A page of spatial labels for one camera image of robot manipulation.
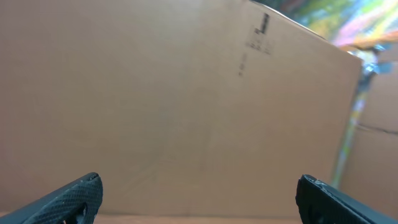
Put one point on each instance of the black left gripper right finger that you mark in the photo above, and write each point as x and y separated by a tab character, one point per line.
320	203

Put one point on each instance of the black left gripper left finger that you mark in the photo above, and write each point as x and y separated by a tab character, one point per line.
75	203

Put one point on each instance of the large brown cardboard box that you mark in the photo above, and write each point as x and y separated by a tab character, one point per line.
184	108

